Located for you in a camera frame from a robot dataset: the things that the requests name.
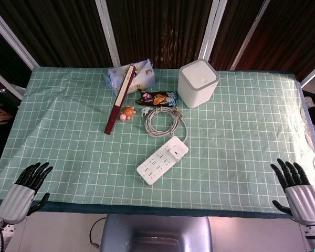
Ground dark snack packet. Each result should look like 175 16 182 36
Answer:
135 89 179 108

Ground long maroon box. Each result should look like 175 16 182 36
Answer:
104 64 136 135

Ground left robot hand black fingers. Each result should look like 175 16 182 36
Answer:
0 162 54 225

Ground white cable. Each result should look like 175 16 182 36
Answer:
141 106 189 143

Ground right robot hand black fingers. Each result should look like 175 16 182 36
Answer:
270 158 315 226

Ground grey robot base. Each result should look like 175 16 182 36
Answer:
101 214 213 252

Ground white crumpled cloth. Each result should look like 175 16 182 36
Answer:
299 96 315 169

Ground blue tissue pack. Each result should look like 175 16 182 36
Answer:
103 59 156 96

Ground white power strip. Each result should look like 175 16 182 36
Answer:
136 135 189 185

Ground black handheld device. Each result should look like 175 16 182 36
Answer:
0 67 23 116

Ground orange toy turtle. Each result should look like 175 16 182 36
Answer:
119 105 137 122

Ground thin black cable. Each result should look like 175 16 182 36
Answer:
88 216 107 249

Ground white screen frame post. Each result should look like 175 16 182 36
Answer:
94 0 121 68
0 5 39 71
198 0 228 62
300 59 315 89
229 0 273 71

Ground white cube bin grey rim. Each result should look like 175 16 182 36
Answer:
177 59 221 109

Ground green checked tablecloth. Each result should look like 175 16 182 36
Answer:
0 65 315 219

